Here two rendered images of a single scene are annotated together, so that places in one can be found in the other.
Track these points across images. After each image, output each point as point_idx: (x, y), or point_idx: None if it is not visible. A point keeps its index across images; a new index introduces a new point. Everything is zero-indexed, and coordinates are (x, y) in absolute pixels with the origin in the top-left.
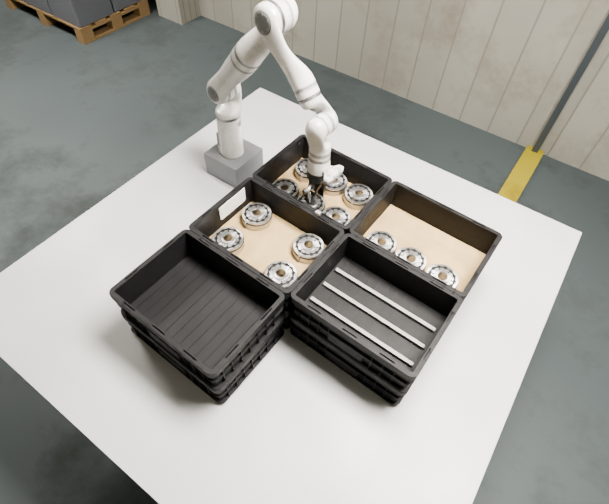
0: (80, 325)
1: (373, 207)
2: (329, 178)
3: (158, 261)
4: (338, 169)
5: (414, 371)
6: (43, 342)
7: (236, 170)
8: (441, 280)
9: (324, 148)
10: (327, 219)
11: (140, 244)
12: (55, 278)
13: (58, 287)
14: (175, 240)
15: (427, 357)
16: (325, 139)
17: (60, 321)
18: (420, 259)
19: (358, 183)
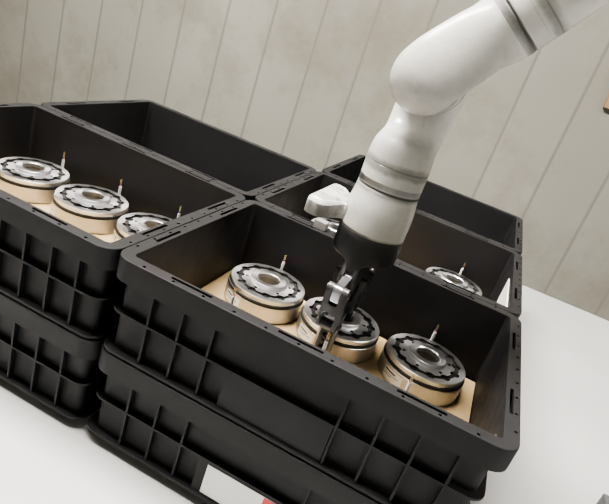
0: (534, 316)
1: (191, 213)
2: (334, 185)
3: (509, 245)
4: (321, 191)
5: (147, 101)
6: (548, 308)
7: (603, 496)
8: (40, 163)
9: (388, 120)
10: (296, 218)
11: (592, 406)
12: None
13: None
14: (515, 243)
15: (127, 100)
16: (400, 135)
17: (558, 322)
18: (69, 193)
19: (209, 376)
